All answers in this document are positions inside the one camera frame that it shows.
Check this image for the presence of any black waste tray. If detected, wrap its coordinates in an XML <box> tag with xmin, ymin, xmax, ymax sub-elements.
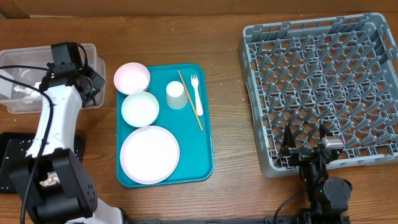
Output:
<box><xmin>0</xmin><ymin>131</ymin><xmax>85</xmax><ymax>194</ymax></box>

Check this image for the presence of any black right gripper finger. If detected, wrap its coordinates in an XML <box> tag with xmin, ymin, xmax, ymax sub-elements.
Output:
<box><xmin>279</xmin><ymin>124</ymin><xmax>295</xmax><ymax>156</ymax></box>
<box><xmin>319</xmin><ymin>123</ymin><xmax>333</xmax><ymax>139</ymax></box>

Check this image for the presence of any white cup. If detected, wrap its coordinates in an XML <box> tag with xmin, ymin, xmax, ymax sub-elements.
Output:
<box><xmin>166</xmin><ymin>81</ymin><xmax>188</xmax><ymax>110</ymax></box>

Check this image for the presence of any peanuts and rice waste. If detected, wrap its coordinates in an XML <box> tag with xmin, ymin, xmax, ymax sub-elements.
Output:
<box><xmin>40</xmin><ymin>172</ymin><xmax>60</xmax><ymax>187</ymax></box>

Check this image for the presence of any pink plate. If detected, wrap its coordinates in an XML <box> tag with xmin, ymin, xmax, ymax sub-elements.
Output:
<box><xmin>119</xmin><ymin>126</ymin><xmax>180</xmax><ymax>185</ymax></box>

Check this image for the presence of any light green bowl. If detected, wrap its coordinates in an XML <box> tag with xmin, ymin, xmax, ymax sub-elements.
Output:
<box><xmin>121</xmin><ymin>91</ymin><xmax>160</xmax><ymax>128</ymax></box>

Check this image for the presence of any white plastic fork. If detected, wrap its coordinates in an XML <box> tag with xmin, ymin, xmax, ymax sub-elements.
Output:
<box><xmin>191</xmin><ymin>75</ymin><xmax>203</xmax><ymax>116</ymax></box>

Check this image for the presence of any teal tray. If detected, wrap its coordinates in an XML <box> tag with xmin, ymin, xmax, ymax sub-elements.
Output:
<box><xmin>116</xmin><ymin>63</ymin><xmax>215</xmax><ymax>189</ymax></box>

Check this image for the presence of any grey dish rack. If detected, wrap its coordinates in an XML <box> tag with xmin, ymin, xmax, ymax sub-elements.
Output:
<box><xmin>238</xmin><ymin>13</ymin><xmax>397</xmax><ymax>178</ymax></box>

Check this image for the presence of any white napkin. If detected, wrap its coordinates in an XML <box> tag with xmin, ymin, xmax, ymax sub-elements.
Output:
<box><xmin>14</xmin><ymin>85</ymin><xmax>41</xmax><ymax>104</ymax></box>

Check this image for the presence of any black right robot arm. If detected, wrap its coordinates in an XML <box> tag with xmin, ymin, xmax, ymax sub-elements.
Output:
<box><xmin>273</xmin><ymin>125</ymin><xmax>353</xmax><ymax>223</ymax></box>

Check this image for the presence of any wooden chopstick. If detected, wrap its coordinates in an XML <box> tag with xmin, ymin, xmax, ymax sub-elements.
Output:
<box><xmin>177</xmin><ymin>70</ymin><xmax>203</xmax><ymax>132</ymax></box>

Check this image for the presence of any clear plastic bin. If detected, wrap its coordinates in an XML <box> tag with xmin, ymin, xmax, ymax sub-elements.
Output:
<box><xmin>1</xmin><ymin>44</ymin><xmax>106</xmax><ymax>114</ymax></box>

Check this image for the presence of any pink bowl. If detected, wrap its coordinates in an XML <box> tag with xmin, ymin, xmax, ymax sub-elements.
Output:
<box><xmin>114</xmin><ymin>62</ymin><xmax>150</xmax><ymax>95</ymax></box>

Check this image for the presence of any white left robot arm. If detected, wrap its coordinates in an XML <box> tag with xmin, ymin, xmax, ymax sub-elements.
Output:
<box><xmin>10</xmin><ymin>64</ymin><xmax>128</xmax><ymax>223</ymax></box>

